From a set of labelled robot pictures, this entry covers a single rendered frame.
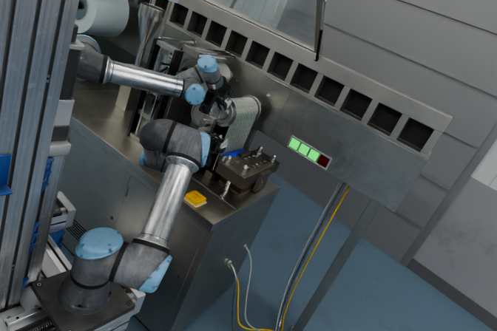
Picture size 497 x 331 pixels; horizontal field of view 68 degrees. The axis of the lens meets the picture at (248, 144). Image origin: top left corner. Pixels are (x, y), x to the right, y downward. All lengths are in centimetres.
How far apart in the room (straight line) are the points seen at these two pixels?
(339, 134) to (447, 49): 211
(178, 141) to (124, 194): 80
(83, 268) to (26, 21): 66
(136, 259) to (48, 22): 65
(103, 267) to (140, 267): 10
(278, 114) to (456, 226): 242
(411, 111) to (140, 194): 133
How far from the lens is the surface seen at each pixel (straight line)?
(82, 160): 218
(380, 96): 186
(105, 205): 211
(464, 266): 409
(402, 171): 189
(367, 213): 215
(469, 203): 392
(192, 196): 168
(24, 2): 88
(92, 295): 124
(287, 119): 201
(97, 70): 132
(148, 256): 114
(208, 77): 151
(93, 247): 113
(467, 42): 383
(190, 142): 123
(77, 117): 215
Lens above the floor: 181
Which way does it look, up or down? 21 degrees down
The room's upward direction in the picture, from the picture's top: 23 degrees clockwise
